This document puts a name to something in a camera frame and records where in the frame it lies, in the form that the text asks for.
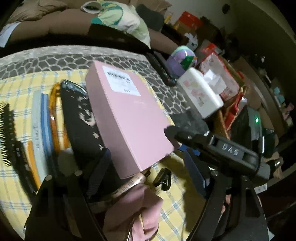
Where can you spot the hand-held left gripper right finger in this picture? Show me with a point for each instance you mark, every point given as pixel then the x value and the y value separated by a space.
pixel 194 171

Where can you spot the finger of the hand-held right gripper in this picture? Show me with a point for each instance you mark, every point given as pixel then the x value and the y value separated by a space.
pixel 189 138

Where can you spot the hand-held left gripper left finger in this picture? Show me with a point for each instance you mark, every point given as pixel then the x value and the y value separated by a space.
pixel 101 166

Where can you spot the pink box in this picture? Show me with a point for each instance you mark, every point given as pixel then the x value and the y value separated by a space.
pixel 129 120

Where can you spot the black hair clip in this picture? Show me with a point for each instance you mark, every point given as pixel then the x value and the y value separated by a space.
pixel 163 179

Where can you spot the rose gold tube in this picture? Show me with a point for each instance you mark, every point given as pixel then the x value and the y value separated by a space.
pixel 136 180

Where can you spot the white tissue box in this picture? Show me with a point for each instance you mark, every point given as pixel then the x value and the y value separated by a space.
pixel 198 92

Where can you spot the dusty pink cloth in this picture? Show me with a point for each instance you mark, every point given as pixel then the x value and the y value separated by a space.
pixel 129 204

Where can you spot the black moon-print case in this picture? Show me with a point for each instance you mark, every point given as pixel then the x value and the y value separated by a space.
pixel 81 111

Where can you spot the orange flat comb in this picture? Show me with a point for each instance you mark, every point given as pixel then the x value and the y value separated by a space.
pixel 33 162

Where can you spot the blue nail file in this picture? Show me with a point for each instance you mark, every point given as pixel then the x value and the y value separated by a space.
pixel 47 125

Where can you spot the orange translucent headband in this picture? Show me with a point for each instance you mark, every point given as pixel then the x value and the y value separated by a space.
pixel 53 115

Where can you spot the black remote control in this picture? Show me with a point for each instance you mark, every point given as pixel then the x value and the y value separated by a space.
pixel 161 69

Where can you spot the purple round toy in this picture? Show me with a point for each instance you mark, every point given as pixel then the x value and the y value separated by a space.
pixel 178 62

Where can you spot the black hairbrush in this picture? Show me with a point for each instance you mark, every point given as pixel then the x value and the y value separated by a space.
pixel 9 139

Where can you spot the yellow plaid tablecloth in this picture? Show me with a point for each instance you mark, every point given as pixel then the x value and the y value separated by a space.
pixel 18 88

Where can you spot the red cardboard box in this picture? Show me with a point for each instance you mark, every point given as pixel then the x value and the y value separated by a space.
pixel 187 22

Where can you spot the grey patterned table cover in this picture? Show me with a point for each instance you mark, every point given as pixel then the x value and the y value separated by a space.
pixel 46 61

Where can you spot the green white printed pillow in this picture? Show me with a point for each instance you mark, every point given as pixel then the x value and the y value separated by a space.
pixel 120 20

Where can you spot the brown sofa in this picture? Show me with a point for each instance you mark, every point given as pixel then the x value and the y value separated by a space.
pixel 69 25

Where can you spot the white paper sheet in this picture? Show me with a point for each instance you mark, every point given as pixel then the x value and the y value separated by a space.
pixel 4 34

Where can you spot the brown blanket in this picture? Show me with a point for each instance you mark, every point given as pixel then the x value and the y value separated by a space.
pixel 34 9

